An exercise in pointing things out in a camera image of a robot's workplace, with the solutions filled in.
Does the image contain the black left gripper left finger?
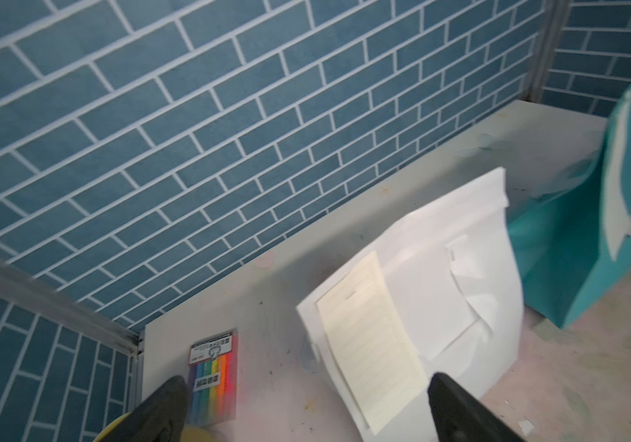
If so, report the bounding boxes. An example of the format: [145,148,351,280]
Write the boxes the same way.
[110,376,189,442]

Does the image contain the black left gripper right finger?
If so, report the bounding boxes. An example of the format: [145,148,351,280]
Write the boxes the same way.
[428,372,523,442]

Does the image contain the white lined receipt paper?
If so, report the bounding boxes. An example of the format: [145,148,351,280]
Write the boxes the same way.
[316,252,427,435]

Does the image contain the teal paper bag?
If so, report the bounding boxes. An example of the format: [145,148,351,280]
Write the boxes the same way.
[508,86,631,328]

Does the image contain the colourful marker box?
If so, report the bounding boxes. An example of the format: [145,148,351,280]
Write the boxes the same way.
[186,329,238,427]

